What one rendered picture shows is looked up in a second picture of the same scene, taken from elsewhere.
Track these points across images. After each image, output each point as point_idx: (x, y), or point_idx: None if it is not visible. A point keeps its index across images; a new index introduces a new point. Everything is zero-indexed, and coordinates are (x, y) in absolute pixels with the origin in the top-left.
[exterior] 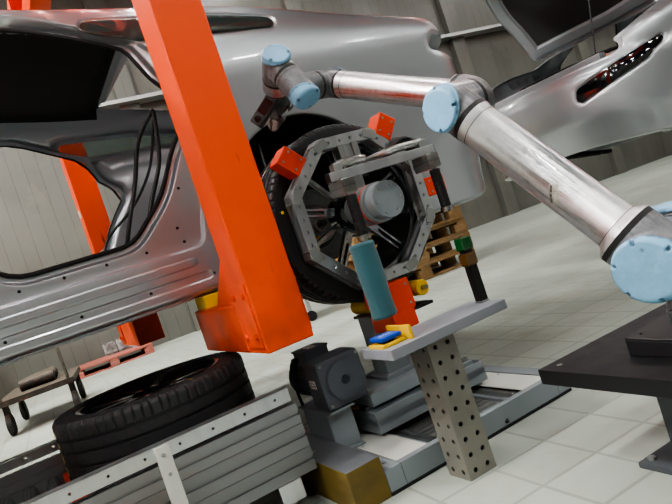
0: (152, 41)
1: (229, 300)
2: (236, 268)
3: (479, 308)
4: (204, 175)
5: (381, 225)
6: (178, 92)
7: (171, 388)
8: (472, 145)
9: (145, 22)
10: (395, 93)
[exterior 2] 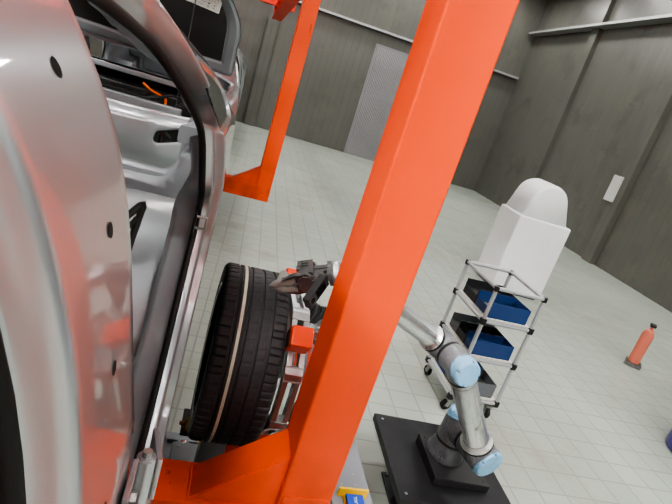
0: (389, 261)
1: (249, 499)
2: (329, 486)
3: (355, 453)
4: (357, 406)
5: (209, 336)
6: (392, 331)
7: None
8: (464, 395)
9: (395, 238)
10: (410, 324)
